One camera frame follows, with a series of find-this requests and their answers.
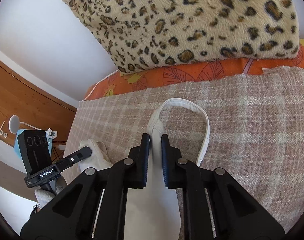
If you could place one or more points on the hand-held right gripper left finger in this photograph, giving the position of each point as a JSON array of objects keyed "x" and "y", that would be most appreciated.
[{"x": 145, "y": 160}]

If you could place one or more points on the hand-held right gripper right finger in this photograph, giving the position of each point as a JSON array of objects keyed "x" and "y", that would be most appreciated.
[{"x": 165, "y": 162}]

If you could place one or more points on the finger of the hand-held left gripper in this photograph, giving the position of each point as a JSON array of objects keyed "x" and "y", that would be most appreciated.
[{"x": 74, "y": 158}]

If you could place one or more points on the white camisole top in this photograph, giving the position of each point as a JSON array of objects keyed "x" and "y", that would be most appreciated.
[{"x": 154, "y": 205}]

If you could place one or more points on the person's left hand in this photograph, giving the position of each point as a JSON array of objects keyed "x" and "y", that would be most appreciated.
[{"x": 43, "y": 198}]

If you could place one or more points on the white clip lamp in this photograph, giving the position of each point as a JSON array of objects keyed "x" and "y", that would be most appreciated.
[{"x": 14, "y": 123}]

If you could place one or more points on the wooden door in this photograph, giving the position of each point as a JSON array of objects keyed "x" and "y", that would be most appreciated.
[{"x": 29, "y": 92}]

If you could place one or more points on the beige plaid blanket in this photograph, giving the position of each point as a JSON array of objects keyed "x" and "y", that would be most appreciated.
[{"x": 242, "y": 130}]

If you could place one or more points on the leopard print cushion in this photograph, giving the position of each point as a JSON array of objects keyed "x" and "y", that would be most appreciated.
[{"x": 192, "y": 17}]

